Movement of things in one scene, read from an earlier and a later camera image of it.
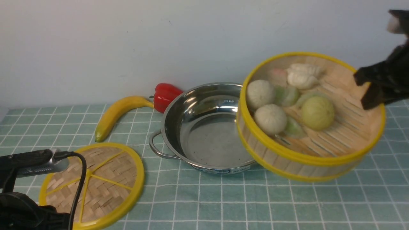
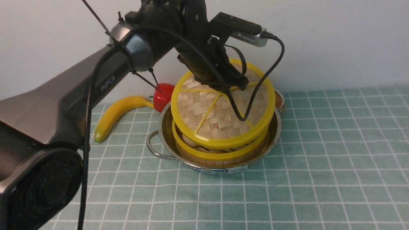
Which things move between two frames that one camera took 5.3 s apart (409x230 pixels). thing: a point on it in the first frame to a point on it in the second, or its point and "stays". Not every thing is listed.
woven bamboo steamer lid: x=114 y=183 to x=205 y=114
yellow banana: x=112 y=113 stays
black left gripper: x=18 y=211 to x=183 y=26
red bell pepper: x=165 y=94 stays
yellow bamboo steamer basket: x=300 y=116 to x=218 y=156
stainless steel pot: x=200 y=123 to x=162 y=144
